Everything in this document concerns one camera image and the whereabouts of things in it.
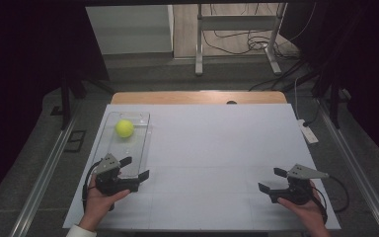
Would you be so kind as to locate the black rectangular floor frame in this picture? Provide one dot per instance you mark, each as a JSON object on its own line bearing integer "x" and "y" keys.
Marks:
{"x": 75, "y": 141}

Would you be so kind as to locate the white metal desk frame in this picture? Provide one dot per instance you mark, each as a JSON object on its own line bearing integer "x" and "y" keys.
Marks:
{"x": 237, "y": 23}

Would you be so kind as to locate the dark curtain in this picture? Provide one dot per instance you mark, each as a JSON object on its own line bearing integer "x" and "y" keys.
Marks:
{"x": 368, "y": 65}
{"x": 19, "y": 82}

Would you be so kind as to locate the person's right hand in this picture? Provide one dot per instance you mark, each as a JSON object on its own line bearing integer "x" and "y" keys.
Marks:
{"x": 304, "y": 212}

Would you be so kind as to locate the white power strip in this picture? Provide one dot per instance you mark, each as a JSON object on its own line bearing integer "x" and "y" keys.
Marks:
{"x": 308, "y": 131}

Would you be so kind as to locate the small black round grommet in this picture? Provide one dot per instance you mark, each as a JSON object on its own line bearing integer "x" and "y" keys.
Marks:
{"x": 231, "y": 102}

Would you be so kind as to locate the aluminium rail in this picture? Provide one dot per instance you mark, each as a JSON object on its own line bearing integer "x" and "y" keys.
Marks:
{"x": 358, "y": 171}
{"x": 46, "y": 177}

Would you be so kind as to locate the white cabinet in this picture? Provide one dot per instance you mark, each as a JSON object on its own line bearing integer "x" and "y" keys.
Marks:
{"x": 128, "y": 29}

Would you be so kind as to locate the yellow tennis ball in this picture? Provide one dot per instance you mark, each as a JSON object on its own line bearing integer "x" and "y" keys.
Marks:
{"x": 124, "y": 128}

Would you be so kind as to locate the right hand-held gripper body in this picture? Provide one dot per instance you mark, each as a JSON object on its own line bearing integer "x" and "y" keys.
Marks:
{"x": 296, "y": 191}

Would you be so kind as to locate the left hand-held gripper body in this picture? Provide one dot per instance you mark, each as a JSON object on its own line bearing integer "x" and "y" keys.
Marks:
{"x": 110, "y": 179}

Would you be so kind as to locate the person's left hand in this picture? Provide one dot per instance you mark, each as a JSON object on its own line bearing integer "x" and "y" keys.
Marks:
{"x": 97, "y": 207}

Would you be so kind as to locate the clear plastic container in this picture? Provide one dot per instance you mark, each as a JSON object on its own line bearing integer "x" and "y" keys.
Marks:
{"x": 128, "y": 148}

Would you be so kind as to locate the black metal stand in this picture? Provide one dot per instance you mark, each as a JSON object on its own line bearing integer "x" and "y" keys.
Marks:
{"x": 66, "y": 98}
{"x": 334, "y": 98}

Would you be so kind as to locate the white foam board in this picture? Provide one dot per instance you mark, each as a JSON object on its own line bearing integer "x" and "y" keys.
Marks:
{"x": 210, "y": 148}

